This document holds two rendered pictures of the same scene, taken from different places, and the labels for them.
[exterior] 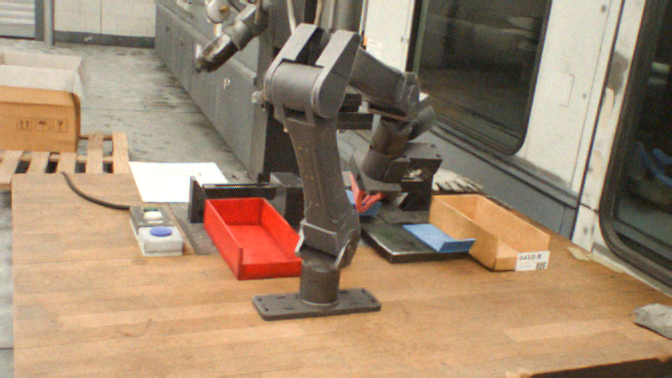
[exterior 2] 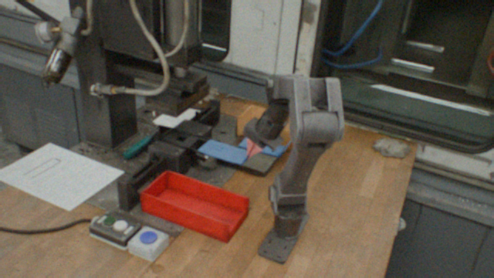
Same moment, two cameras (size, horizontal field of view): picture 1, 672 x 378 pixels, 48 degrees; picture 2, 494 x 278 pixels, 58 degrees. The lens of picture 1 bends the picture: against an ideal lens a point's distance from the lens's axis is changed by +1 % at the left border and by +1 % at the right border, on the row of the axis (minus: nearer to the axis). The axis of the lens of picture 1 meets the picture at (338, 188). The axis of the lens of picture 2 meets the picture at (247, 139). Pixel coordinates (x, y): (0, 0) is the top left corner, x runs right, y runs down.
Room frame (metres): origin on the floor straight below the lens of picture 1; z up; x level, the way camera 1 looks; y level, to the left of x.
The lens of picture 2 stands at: (0.53, 0.67, 1.65)
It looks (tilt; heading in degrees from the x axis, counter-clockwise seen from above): 30 degrees down; 317
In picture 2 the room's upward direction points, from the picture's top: 5 degrees clockwise
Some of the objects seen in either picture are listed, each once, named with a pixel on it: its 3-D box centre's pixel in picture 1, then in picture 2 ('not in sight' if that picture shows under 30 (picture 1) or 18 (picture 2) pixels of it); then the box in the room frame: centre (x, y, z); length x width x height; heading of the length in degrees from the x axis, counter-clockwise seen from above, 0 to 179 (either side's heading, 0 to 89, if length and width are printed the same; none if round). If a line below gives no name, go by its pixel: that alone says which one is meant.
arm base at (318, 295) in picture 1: (319, 283); (286, 222); (1.08, 0.01, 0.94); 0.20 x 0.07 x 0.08; 115
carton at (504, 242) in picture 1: (486, 232); (277, 129); (1.45, -0.31, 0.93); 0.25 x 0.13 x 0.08; 25
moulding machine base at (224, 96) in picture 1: (237, 52); not in sight; (7.24, 1.13, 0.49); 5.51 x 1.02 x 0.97; 21
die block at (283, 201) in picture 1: (320, 200); (181, 150); (1.51, 0.03, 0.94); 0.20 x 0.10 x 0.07; 115
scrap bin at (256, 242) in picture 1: (252, 235); (194, 204); (1.28, 0.15, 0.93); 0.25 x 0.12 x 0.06; 25
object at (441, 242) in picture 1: (437, 233); (265, 144); (1.40, -0.21, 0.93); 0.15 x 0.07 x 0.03; 27
